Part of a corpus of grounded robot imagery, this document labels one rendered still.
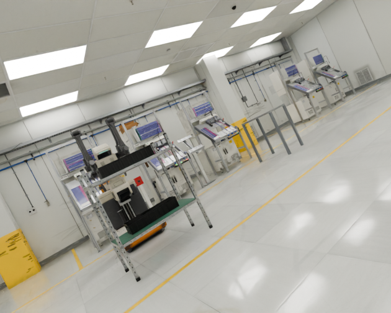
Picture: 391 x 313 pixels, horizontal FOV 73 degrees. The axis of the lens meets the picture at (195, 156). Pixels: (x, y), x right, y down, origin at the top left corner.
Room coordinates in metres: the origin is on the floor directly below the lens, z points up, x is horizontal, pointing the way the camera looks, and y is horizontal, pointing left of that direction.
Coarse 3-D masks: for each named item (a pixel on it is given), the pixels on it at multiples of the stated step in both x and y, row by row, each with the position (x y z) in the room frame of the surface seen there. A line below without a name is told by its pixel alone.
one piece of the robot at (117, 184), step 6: (108, 156) 3.43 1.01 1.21; (114, 156) 3.47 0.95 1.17; (96, 162) 3.36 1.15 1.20; (102, 162) 3.39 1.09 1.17; (108, 162) 3.42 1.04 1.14; (114, 180) 3.44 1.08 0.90; (120, 180) 3.44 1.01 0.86; (114, 186) 3.40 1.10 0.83; (120, 186) 3.39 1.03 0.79; (126, 186) 3.42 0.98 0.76; (114, 192) 3.35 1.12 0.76; (132, 192) 3.48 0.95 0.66; (114, 198) 3.47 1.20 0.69
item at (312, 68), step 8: (320, 56) 8.75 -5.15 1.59; (304, 64) 8.68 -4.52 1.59; (312, 64) 8.58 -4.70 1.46; (320, 64) 8.70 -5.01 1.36; (304, 72) 8.79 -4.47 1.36; (312, 72) 8.53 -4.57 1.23; (320, 72) 8.46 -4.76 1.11; (328, 72) 8.47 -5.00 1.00; (336, 72) 8.45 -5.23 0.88; (344, 72) 8.43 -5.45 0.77; (312, 80) 8.76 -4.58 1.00; (320, 88) 8.52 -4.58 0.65; (328, 88) 8.35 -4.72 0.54; (336, 88) 8.54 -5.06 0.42; (344, 88) 8.63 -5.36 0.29; (352, 88) 8.45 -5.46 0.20; (320, 96) 8.65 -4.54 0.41; (328, 96) 8.44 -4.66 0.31; (336, 96) 8.44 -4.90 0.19; (320, 104) 8.76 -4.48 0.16
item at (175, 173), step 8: (176, 168) 5.41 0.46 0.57; (184, 168) 5.50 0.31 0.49; (176, 176) 5.37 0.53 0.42; (160, 184) 5.18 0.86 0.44; (168, 184) 5.26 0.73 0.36; (176, 184) 5.34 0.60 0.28; (184, 184) 5.41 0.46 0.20; (192, 184) 5.50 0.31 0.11; (152, 192) 5.65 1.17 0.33; (168, 192) 5.22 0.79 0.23; (184, 192) 5.38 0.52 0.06
